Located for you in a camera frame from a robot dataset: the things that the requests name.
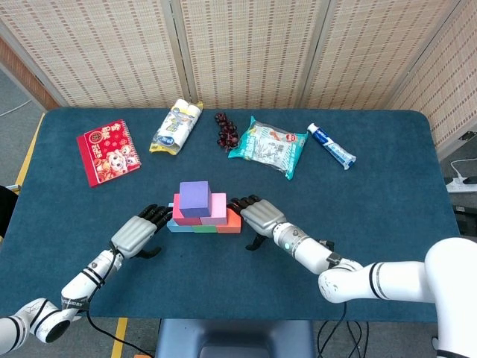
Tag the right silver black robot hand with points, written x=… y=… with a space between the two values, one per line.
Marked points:
x=261 y=218

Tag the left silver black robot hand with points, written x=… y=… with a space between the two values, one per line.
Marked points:
x=134 y=235

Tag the orange foam cube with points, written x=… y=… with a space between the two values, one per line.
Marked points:
x=233 y=223

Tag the light pink foam cube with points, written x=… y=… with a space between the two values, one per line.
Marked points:
x=218 y=210

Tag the light blue foam cube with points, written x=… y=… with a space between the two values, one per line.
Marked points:
x=178 y=227

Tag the red foam cube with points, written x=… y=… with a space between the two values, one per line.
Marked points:
x=178 y=216

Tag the green foam cube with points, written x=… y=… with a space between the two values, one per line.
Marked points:
x=205 y=229

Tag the purple foam cube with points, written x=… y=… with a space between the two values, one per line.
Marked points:
x=194 y=199

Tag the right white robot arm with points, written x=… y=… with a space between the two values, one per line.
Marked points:
x=372 y=276

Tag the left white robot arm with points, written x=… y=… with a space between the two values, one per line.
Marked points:
x=74 y=283

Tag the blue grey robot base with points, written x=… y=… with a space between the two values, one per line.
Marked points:
x=234 y=335

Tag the teal table cloth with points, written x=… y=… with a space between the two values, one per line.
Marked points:
x=261 y=283

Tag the teal snack bag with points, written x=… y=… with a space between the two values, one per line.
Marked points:
x=268 y=149

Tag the red spiral desk calendar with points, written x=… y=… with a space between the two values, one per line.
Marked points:
x=108 y=156

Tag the dark red grape bunch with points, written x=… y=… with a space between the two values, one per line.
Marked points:
x=225 y=136

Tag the blue white toothpaste tube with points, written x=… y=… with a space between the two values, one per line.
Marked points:
x=331 y=147

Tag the white tissue roll pack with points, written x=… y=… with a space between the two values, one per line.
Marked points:
x=173 y=130

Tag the woven folding screen panel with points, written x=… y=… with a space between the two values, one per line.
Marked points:
x=454 y=93
x=372 y=52
x=104 y=52
x=249 y=52

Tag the white power strip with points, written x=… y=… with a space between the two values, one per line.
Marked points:
x=460 y=185

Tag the dark equipment cabinet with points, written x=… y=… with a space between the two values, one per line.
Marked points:
x=466 y=216

